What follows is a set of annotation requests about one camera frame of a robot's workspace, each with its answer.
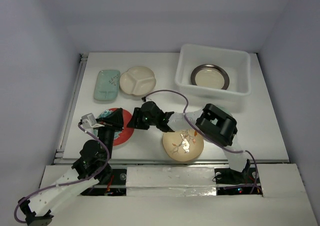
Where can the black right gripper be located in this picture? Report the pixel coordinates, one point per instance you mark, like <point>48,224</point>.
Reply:
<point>133,122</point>

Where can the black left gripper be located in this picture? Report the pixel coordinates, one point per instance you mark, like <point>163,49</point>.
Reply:
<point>114,120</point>

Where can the red plate with teal flower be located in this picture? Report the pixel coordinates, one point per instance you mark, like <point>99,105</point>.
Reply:
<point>119,137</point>

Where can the beige bird painted plate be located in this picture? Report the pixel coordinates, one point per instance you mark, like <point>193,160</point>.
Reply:
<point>183,146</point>

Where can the brown rimmed cream plate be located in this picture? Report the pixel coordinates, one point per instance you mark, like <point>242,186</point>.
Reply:
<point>210,76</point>

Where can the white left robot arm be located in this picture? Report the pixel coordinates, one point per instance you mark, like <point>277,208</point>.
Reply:
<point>91,168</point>

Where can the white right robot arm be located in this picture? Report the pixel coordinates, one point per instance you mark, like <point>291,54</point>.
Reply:
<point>211,122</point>

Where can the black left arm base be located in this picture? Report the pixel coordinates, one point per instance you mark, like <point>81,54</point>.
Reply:
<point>115,186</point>

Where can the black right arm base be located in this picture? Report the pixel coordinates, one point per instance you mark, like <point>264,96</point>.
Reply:
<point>230,182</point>

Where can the white plastic bin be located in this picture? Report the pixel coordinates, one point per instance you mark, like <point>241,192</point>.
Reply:
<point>236,63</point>

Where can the light green rectangular dish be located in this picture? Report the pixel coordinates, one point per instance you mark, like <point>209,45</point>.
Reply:
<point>107,85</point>

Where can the cream divided dish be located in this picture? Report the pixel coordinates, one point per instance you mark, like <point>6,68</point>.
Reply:
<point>137,81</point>

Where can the light green round plate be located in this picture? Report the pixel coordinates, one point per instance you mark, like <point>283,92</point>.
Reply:
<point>226,110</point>

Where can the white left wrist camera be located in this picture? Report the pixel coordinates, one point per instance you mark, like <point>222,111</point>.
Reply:
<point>89,121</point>

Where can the aluminium frame rail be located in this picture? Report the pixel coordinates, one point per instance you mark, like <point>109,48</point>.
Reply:
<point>59,152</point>

